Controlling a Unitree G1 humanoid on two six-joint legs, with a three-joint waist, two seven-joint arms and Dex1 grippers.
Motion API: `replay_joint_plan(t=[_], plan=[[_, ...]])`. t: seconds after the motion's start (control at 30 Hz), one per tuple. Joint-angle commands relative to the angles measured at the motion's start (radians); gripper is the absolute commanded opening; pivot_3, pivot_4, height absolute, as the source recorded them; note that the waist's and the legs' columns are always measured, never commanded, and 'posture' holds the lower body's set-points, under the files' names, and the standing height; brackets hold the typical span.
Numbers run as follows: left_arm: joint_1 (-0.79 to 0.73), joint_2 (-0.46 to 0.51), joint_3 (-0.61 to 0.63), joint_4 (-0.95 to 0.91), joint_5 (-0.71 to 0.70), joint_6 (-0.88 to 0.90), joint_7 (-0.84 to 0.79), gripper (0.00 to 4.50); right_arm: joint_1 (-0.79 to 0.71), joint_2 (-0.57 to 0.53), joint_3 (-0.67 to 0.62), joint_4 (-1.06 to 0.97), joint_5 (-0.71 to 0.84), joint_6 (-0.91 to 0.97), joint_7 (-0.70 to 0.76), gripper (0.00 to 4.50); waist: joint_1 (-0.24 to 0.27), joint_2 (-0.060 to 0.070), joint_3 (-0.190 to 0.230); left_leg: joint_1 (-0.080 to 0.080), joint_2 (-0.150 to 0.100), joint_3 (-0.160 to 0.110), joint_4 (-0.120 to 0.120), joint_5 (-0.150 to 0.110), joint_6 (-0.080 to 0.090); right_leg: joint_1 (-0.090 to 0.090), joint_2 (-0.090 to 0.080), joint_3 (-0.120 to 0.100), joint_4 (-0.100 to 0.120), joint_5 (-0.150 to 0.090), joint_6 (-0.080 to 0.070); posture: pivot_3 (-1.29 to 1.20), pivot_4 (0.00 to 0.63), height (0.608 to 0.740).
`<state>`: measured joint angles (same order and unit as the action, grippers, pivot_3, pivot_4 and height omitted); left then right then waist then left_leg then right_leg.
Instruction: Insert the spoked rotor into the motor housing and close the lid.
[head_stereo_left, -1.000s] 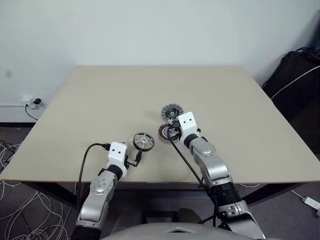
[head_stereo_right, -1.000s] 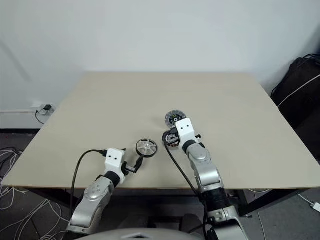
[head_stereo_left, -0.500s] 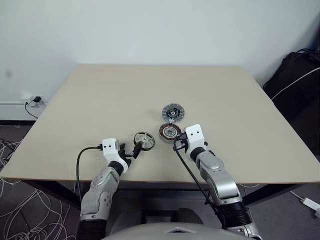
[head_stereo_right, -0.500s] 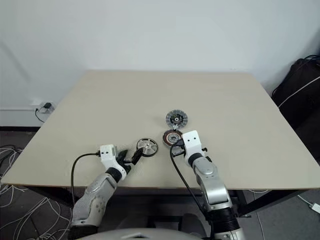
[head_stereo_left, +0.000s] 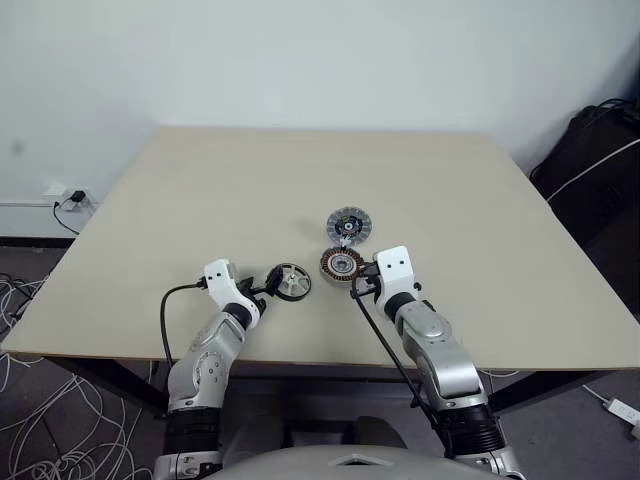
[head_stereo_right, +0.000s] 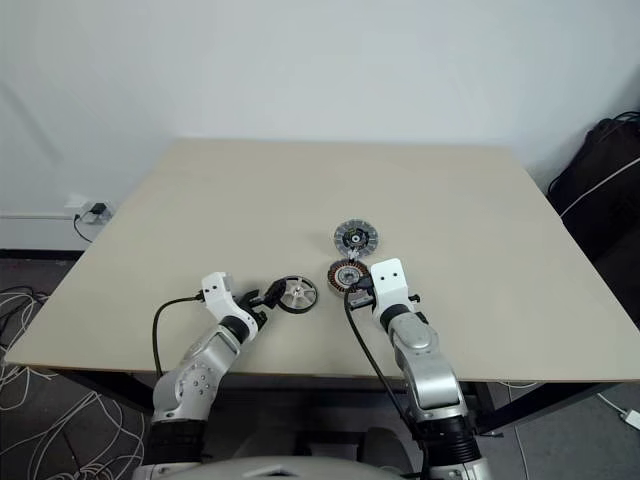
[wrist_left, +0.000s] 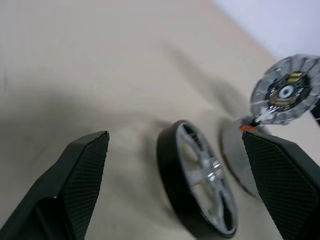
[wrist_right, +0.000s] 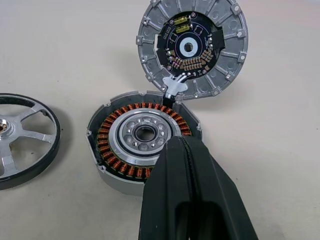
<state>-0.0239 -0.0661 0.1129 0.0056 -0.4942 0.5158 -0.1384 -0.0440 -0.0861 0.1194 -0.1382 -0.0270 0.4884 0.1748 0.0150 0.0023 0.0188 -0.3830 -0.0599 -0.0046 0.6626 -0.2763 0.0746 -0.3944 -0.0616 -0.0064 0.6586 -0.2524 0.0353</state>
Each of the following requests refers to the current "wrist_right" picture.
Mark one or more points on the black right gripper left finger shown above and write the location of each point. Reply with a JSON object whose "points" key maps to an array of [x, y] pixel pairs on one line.
{"points": [[160, 190]]}

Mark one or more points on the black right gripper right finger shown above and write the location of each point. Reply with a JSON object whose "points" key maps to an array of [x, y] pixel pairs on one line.
{"points": [[215, 180]]}

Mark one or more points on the round grey motor lid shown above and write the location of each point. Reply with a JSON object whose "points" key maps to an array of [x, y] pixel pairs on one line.
{"points": [[225, 62]]}

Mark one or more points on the spoked silver rotor black rim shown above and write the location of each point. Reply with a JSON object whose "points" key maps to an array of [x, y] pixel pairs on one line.
{"points": [[30, 140]]}

